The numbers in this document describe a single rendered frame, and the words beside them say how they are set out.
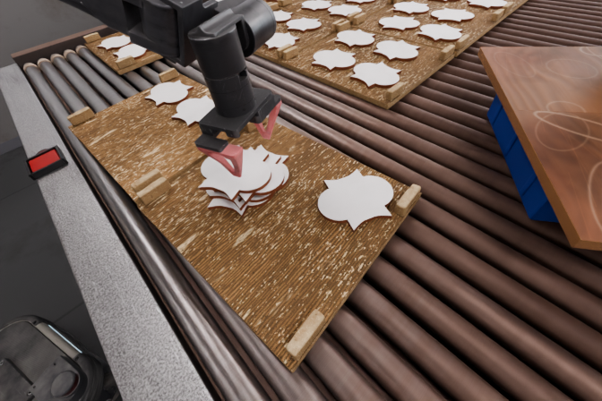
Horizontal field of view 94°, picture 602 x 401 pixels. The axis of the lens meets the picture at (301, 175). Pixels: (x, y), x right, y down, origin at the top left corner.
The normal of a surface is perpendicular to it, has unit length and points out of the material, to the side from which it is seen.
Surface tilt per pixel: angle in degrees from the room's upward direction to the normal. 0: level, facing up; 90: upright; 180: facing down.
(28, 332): 0
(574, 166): 0
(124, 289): 0
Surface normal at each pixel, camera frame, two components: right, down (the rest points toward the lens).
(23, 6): 0.69, 0.49
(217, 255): -0.09, -0.68
